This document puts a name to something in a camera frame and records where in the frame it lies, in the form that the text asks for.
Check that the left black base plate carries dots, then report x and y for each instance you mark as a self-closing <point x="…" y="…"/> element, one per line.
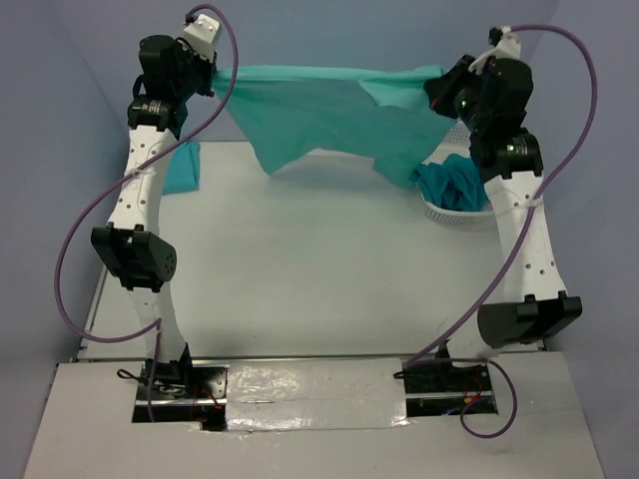
<point x="203" y="401"/>

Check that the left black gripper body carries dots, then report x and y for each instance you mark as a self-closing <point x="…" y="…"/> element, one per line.
<point x="195" y="71"/>

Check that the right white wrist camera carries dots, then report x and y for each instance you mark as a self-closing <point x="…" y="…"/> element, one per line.
<point x="504" y="44"/>

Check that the silver tape patch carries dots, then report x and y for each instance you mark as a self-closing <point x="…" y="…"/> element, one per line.
<point x="319" y="394"/>

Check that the dark teal t shirt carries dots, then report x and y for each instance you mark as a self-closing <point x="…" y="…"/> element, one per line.
<point x="455" y="185"/>

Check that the turquoise t shirt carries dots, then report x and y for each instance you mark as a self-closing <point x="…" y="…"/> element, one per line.
<point x="184" y="170"/>

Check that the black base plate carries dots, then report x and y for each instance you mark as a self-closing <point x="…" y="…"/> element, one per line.
<point x="203" y="401"/>
<point x="441" y="389"/>

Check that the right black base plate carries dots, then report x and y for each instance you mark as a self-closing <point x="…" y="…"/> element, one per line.
<point x="441" y="389"/>

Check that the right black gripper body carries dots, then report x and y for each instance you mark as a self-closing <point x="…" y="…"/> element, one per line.
<point x="459" y="97"/>

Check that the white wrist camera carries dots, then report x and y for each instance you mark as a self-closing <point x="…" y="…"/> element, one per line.
<point x="202" y="35"/>
<point x="504" y="44"/>

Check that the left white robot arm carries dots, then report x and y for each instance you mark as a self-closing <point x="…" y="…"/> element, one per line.
<point x="130" y="245"/>

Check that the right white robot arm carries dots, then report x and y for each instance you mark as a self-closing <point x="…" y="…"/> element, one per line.
<point x="536" y="304"/>

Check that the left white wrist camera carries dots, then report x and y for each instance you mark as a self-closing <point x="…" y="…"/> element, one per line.
<point x="202" y="35"/>

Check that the white plastic laundry basket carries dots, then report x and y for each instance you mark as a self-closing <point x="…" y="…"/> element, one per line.
<point x="456" y="141"/>

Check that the light green t shirt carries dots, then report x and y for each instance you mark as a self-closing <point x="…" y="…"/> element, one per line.
<point x="285" y="112"/>

